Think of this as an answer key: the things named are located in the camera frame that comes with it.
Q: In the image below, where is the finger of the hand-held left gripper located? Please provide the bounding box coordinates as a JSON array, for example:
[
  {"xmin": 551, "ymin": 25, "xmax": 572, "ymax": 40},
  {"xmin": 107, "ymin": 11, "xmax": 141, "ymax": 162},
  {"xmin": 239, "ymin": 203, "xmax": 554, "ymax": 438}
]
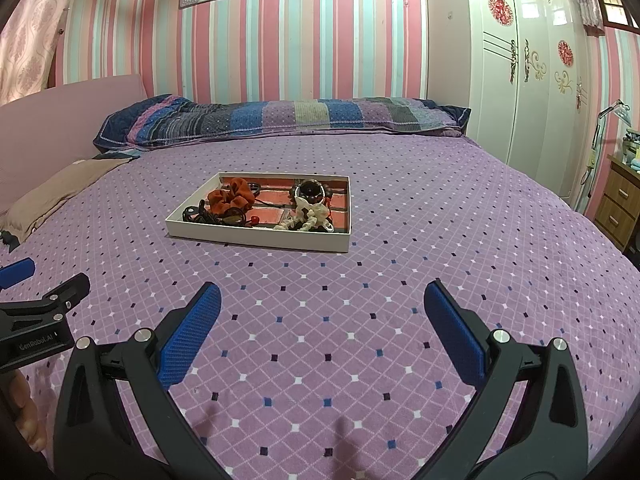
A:
[
  {"xmin": 0, "ymin": 258, "xmax": 36, "ymax": 290},
  {"xmin": 0, "ymin": 273, "xmax": 91, "ymax": 332}
]

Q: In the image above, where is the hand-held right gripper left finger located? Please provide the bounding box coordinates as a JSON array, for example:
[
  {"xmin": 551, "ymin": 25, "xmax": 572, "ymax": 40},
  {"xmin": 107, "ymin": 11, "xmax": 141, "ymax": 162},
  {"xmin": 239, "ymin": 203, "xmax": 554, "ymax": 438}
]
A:
[{"xmin": 52, "ymin": 281, "xmax": 236, "ymax": 480}]

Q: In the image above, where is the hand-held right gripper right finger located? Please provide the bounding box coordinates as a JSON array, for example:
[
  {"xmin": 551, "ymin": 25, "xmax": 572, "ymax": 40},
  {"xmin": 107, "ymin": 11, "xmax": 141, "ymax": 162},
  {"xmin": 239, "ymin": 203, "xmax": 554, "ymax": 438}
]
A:
[{"xmin": 423, "ymin": 280, "xmax": 588, "ymax": 480}]

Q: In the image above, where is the white jewelry tray red lining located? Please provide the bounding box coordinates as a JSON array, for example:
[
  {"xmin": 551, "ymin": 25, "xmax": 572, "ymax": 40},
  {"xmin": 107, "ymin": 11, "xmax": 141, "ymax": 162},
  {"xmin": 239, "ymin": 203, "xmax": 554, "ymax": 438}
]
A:
[{"xmin": 165, "ymin": 172, "xmax": 352, "ymax": 254}]

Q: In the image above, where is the orange scrunchie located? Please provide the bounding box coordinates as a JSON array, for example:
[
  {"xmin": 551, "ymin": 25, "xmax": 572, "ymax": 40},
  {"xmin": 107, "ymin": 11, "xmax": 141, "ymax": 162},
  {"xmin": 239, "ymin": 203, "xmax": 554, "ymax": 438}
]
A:
[{"xmin": 207, "ymin": 177, "xmax": 255, "ymax": 216}]

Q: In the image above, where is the cream satin scrunchie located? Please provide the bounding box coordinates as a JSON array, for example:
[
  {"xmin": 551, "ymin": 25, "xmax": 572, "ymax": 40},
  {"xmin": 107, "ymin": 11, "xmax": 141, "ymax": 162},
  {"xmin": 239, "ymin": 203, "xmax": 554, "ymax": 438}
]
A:
[{"xmin": 272, "ymin": 195, "xmax": 334, "ymax": 234}]

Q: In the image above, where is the person's left hand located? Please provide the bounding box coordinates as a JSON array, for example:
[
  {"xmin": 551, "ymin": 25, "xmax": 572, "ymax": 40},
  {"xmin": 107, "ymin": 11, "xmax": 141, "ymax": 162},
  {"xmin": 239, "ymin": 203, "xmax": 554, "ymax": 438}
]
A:
[{"xmin": 11, "ymin": 372, "xmax": 47, "ymax": 454}]

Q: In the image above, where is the purple diamond pattern blanket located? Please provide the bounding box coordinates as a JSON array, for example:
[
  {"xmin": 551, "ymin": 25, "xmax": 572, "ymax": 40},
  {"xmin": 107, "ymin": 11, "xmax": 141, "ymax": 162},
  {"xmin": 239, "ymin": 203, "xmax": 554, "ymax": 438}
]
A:
[{"xmin": 0, "ymin": 132, "xmax": 640, "ymax": 480}]

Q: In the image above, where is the beige cloth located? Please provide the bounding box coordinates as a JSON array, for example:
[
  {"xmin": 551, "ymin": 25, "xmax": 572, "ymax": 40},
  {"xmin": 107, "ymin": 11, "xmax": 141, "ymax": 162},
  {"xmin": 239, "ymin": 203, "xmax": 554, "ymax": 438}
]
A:
[{"xmin": 0, "ymin": 159, "xmax": 139, "ymax": 244}]

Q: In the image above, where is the pink headboard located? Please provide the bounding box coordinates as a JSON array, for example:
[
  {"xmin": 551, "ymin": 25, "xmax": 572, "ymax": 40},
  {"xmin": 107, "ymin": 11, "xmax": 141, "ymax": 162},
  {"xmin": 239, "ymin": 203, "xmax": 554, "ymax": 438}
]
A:
[{"xmin": 0, "ymin": 74, "xmax": 149, "ymax": 212}]

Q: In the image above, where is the wooden nightstand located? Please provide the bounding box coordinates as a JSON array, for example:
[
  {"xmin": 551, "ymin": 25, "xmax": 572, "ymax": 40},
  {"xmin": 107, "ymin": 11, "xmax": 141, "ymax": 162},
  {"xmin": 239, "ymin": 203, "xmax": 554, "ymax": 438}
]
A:
[{"xmin": 595, "ymin": 152, "xmax": 640, "ymax": 254}]

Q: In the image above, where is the pink patterned curtain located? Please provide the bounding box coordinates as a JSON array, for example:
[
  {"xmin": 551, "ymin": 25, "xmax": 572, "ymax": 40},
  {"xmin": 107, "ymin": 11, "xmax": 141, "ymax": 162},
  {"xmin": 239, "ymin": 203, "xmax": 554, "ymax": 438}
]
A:
[{"xmin": 0, "ymin": 0, "xmax": 82, "ymax": 107}]

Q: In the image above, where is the white wardrobe with flower decals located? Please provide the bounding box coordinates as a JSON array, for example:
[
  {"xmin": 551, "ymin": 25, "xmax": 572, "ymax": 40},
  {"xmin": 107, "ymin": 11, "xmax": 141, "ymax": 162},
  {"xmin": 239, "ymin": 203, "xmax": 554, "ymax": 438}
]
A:
[{"xmin": 462, "ymin": 0, "xmax": 609, "ymax": 202}]

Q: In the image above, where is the desk lamp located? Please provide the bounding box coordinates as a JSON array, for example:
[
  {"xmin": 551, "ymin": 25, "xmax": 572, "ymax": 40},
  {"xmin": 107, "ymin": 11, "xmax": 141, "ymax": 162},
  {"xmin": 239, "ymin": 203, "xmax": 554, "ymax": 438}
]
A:
[{"xmin": 582, "ymin": 100, "xmax": 632, "ymax": 212}]

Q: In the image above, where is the striped patchwork pillow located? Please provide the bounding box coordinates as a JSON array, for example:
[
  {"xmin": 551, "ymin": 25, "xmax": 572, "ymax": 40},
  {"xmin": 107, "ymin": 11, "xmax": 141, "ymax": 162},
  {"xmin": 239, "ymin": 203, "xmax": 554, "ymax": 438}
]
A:
[{"xmin": 94, "ymin": 94, "xmax": 472, "ymax": 154}]

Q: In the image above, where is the window with pink curtain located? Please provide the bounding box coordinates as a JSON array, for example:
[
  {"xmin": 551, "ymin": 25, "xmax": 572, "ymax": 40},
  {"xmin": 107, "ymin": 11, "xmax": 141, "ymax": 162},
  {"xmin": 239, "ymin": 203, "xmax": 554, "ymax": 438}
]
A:
[{"xmin": 570, "ymin": 0, "xmax": 640, "ymax": 37}]

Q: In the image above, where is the black cord bracelet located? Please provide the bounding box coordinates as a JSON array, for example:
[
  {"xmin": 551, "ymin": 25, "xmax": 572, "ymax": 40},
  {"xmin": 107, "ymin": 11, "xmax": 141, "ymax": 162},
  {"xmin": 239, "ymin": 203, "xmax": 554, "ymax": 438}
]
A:
[{"xmin": 182, "ymin": 201, "xmax": 221, "ymax": 225}]

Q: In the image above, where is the brown wooden bead bracelet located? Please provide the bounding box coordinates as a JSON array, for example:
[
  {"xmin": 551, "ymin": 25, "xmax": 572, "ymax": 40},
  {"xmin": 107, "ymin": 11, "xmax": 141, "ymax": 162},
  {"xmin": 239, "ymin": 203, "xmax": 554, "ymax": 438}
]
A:
[{"xmin": 290, "ymin": 178, "xmax": 329, "ymax": 207}]

